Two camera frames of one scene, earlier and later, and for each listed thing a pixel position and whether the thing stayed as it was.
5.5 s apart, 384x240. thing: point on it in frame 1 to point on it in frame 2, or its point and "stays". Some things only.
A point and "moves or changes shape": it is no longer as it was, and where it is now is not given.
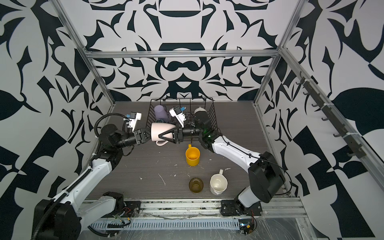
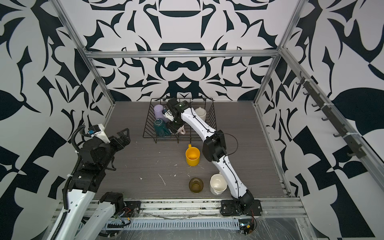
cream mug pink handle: [158, 128] moves or changes shape
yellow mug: [192, 156] stays
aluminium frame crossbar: [182, 54] stays
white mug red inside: [199, 109] stays
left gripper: [140, 136] to [124, 139]
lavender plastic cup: [160, 113] stays
